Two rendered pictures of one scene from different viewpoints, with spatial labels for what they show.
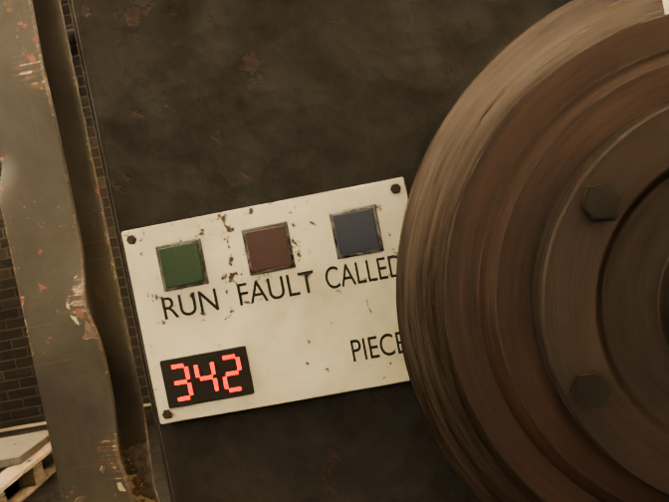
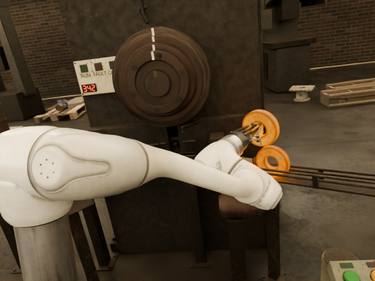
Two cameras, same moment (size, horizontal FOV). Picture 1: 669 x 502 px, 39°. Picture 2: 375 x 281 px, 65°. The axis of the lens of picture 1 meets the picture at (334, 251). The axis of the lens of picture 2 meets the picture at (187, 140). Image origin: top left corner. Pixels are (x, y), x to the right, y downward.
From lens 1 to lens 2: 85 cm
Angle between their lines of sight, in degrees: 18
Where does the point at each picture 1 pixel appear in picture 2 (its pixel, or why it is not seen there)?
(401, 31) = (120, 28)
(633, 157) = (139, 61)
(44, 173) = not seen: hidden behind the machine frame
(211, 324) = (89, 79)
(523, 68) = (130, 42)
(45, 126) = not seen: hidden behind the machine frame
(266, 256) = (97, 68)
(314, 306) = (106, 77)
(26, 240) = not seen: hidden behind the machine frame
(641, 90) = (145, 49)
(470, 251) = (121, 72)
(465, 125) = (121, 51)
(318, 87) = (106, 37)
